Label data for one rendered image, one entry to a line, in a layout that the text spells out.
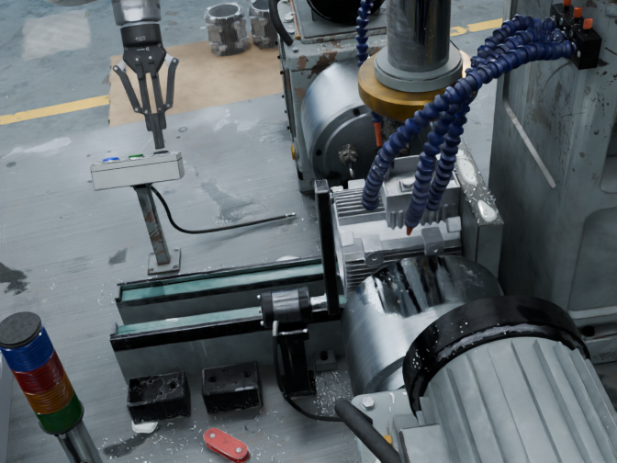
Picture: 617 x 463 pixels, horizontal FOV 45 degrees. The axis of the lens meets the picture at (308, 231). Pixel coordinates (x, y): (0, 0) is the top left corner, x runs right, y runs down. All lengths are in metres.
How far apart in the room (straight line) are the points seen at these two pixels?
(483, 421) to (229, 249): 1.07
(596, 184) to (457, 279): 0.24
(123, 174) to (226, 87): 2.12
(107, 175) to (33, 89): 2.80
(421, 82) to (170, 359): 0.68
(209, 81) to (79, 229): 1.94
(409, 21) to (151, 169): 0.64
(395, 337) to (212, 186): 0.96
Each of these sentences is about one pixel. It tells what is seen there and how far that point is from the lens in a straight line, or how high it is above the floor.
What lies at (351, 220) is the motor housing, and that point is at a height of 1.09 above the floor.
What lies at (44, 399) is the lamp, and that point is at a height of 1.11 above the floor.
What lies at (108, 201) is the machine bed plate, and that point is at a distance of 1.90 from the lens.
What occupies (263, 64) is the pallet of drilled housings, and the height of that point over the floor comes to 0.15.
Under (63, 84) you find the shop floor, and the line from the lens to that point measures 4.25.
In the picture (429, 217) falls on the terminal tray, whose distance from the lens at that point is 1.25.
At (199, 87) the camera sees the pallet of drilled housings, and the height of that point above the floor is 0.15.
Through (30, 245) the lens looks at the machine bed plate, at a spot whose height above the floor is 0.80.
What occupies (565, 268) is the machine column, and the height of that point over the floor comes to 1.06.
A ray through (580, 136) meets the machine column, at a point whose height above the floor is 1.30.
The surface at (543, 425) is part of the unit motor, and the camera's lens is 0.67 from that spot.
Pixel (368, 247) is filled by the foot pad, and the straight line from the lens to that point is 1.22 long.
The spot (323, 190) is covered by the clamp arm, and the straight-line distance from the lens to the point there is 1.06.
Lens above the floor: 1.90
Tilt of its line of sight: 41 degrees down
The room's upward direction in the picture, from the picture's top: 7 degrees counter-clockwise
